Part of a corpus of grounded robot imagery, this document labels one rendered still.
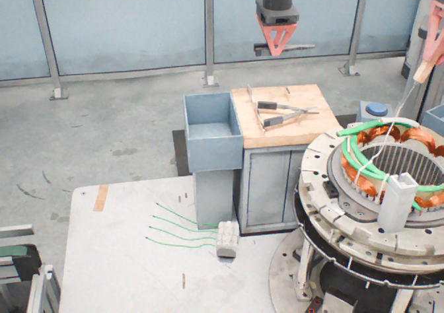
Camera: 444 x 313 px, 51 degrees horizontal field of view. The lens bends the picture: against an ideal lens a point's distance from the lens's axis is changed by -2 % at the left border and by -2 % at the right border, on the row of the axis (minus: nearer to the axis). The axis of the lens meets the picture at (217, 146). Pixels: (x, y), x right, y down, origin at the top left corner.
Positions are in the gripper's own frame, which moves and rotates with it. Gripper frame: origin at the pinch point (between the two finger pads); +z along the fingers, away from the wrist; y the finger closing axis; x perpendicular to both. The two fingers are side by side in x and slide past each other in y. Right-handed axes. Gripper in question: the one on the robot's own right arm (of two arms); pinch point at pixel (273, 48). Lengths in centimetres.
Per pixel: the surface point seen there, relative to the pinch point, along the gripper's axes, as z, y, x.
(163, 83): 120, -196, -25
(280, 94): 12.3, -2.0, 2.6
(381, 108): 14.6, 3.4, 24.5
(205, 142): 13.0, 12.2, -15.7
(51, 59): 92, -189, -93
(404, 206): 3.7, 42.6, 9.1
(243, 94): 12.2, -2.8, -5.6
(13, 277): 49, 11, -63
